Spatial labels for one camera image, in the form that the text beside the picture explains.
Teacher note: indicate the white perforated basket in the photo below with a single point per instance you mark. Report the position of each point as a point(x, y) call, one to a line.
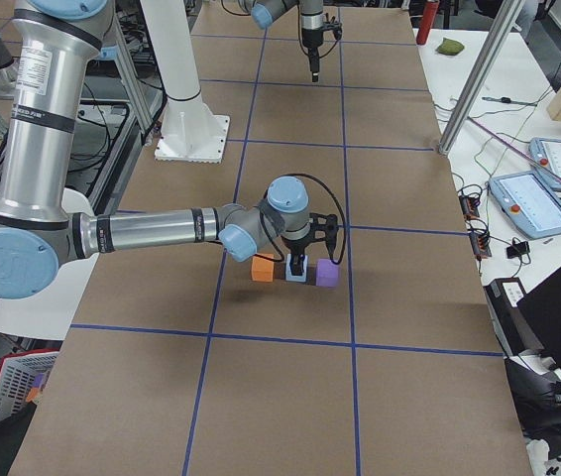
point(19, 374)

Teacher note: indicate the light blue foam block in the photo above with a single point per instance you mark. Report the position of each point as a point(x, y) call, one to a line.
point(293, 277)

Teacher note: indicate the near teach pendant tablet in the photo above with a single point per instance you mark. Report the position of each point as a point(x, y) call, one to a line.
point(529, 203)

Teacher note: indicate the red bottle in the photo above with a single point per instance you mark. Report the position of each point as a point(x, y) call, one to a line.
point(430, 10)

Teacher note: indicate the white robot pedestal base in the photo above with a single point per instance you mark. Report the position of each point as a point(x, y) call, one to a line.
point(190, 132)

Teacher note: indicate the green bean bag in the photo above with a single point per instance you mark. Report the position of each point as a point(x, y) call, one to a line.
point(449, 47)

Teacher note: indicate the white labelled black box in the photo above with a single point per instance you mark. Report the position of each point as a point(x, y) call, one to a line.
point(511, 328)

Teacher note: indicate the aluminium frame post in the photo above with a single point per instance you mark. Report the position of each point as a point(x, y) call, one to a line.
point(501, 27)

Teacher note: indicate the white plastic chair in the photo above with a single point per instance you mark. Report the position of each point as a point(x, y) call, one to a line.
point(48, 314)

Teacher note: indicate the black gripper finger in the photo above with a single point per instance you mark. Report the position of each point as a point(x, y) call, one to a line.
point(299, 265)
point(291, 263)

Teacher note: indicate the orange foam block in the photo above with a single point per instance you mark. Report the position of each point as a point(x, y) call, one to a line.
point(263, 268)

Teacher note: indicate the purple foam block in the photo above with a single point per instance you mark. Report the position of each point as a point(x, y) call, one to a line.
point(327, 274)

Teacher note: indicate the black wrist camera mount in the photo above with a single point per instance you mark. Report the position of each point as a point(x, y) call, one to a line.
point(325, 228)

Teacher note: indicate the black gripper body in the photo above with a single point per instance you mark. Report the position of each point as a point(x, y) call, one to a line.
point(293, 246)

